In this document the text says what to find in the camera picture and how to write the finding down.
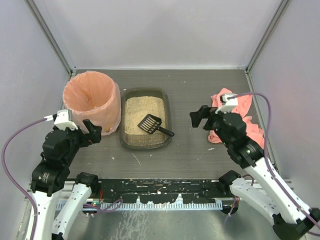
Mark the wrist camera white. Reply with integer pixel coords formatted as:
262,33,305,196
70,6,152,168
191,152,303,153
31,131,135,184
54,109,78,131
215,93,238,114

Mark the pink cloth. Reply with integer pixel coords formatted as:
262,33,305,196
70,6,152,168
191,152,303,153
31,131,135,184
210,88,265,149

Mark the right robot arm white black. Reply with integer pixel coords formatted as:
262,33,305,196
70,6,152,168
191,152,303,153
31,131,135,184
189,105,320,240

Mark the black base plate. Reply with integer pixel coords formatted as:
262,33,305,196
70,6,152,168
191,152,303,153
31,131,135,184
100,178,234,204

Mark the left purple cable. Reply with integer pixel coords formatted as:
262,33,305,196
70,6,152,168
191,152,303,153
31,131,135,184
1,117,123,240

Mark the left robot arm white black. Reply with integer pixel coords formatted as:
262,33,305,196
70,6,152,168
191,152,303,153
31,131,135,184
25,119,102,240

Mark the cat litter sand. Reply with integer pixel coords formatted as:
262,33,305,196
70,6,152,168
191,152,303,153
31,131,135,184
124,96,166,135

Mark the bin with orange bag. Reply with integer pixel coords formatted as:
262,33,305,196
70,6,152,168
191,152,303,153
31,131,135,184
62,71,122,136

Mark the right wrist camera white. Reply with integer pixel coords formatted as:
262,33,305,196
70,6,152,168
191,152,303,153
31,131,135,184
215,93,238,114

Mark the grey litter box tray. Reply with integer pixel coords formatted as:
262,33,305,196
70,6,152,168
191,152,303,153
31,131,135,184
119,87,173,150

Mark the black litter scoop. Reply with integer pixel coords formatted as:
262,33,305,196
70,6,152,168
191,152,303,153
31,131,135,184
137,114,175,137

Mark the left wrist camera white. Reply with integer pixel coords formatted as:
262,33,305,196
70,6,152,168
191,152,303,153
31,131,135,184
54,109,78,131

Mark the grey cable duct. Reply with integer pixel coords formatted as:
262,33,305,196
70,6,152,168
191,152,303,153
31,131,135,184
56,199,223,211

